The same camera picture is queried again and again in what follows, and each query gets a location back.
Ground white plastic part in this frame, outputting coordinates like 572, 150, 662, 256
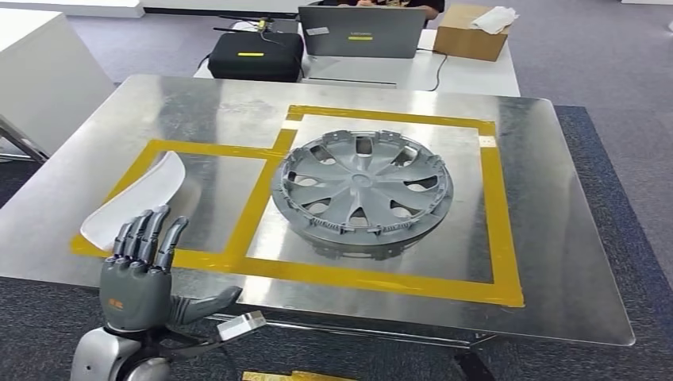
79, 151, 187, 252

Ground black carry case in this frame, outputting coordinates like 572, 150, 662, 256
207, 31, 305, 83

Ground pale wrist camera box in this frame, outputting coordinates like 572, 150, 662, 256
216, 310, 267, 343

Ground steel workbench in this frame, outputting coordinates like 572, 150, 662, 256
0, 73, 636, 381

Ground black laptop cable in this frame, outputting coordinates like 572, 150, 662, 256
416, 48, 449, 93

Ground yellow floor tape marking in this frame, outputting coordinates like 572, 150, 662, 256
241, 370, 359, 381

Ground person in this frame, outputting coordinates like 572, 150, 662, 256
321, 0, 447, 22

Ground black antenna device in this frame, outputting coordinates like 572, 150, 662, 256
213, 14, 287, 48

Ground white paper sheet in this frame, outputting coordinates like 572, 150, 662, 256
469, 6, 520, 36

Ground white table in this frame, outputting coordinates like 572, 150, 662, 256
193, 20, 521, 98

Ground yellow tape on workbench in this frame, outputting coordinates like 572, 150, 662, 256
69, 104, 525, 309

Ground grey laptop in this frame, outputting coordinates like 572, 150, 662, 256
298, 5, 428, 60

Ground white desk with metal legs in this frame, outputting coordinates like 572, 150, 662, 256
0, 7, 117, 164

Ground cardboard box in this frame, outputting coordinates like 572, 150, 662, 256
433, 4, 512, 63

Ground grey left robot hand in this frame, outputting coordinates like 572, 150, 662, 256
98, 205, 244, 333

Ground grey wheel cover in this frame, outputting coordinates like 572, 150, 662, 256
271, 129, 455, 251

